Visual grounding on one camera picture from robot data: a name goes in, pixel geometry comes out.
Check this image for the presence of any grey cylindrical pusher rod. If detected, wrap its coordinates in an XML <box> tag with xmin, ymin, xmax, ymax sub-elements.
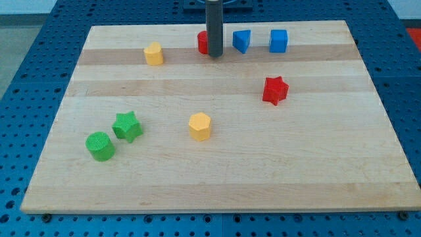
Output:
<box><xmin>205</xmin><ymin>0</ymin><xmax>223</xmax><ymax>58</ymax></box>

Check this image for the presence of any red star block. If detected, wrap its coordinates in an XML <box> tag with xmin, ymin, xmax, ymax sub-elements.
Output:
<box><xmin>262</xmin><ymin>76</ymin><xmax>289</xmax><ymax>106</ymax></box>

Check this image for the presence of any green star block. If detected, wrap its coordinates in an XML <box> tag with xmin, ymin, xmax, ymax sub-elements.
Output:
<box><xmin>112</xmin><ymin>111</ymin><xmax>143</xmax><ymax>143</ymax></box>

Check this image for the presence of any red cylinder block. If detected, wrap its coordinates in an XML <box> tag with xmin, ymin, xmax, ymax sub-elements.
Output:
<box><xmin>197</xmin><ymin>30</ymin><xmax>208</xmax><ymax>55</ymax></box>

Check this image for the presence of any blue triangular block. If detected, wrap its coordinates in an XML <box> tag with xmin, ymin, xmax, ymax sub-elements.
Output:
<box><xmin>232</xmin><ymin>30</ymin><xmax>251</xmax><ymax>54</ymax></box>

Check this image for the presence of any blue cube block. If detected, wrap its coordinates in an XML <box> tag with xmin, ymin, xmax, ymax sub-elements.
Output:
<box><xmin>269</xmin><ymin>30</ymin><xmax>288</xmax><ymax>53</ymax></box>

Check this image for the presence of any yellow heart block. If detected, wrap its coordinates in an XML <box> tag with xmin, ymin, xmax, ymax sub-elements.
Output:
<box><xmin>143</xmin><ymin>41</ymin><xmax>164</xmax><ymax>66</ymax></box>

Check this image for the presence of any yellow hexagon block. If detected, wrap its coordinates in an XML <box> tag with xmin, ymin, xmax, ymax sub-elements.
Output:
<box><xmin>188</xmin><ymin>112</ymin><xmax>211</xmax><ymax>142</ymax></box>

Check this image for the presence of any wooden board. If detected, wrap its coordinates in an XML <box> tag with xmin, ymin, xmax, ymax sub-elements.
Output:
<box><xmin>20</xmin><ymin>20</ymin><xmax>420</xmax><ymax>214</ymax></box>

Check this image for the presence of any green cylinder block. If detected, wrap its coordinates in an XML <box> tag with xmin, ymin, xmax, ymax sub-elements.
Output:
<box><xmin>85</xmin><ymin>132</ymin><xmax>115</xmax><ymax>162</ymax></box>

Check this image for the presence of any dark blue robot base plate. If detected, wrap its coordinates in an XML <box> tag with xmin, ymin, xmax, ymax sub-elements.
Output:
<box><xmin>180</xmin><ymin>0</ymin><xmax>254</xmax><ymax>12</ymax></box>

